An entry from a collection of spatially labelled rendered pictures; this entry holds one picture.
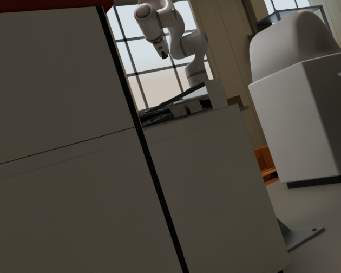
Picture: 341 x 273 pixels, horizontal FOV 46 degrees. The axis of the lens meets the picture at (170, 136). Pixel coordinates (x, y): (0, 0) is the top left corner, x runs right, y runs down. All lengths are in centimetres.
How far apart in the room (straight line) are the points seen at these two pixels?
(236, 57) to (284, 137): 244
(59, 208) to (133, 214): 22
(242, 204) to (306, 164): 214
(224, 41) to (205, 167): 450
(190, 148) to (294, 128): 227
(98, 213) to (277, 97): 287
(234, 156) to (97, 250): 79
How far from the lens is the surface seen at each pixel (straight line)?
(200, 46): 232
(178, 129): 159
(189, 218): 157
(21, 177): 112
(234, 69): 596
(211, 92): 182
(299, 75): 366
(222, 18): 619
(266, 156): 511
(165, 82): 517
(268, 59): 393
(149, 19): 162
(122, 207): 121
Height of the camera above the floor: 72
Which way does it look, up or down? 2 degrees up
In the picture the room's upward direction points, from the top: 18 degrees counter-clockwise
